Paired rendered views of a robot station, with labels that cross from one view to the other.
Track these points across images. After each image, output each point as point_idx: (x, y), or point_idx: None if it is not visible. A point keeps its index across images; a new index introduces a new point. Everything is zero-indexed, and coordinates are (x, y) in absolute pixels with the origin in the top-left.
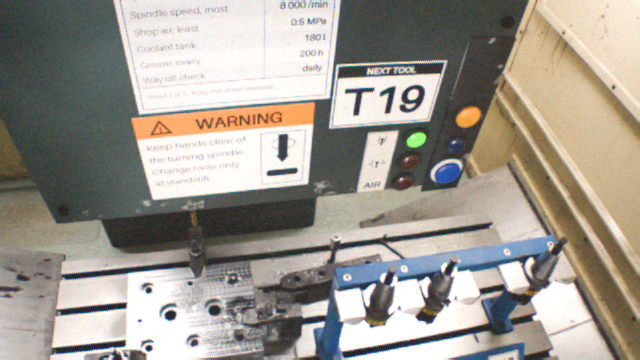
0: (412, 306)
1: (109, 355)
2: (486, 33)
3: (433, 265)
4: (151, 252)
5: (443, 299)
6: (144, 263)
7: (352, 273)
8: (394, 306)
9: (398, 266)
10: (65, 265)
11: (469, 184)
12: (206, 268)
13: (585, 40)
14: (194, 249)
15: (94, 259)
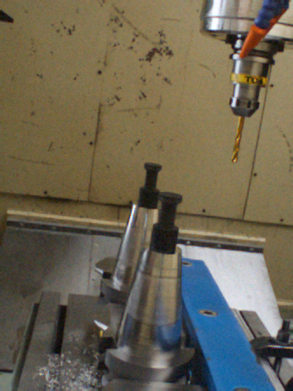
0: (112, 314)
1: None
2: None
3: (221, 349)
4: (290, 365)
5: (114, 339)
6: (271, 358)
7: (194, 268)
8: (115, 285)
9: (213, 308)
10: (251, 312)
11: None
12: (260, 357)
13: None
14: (278, 330)
15: (264, 327)
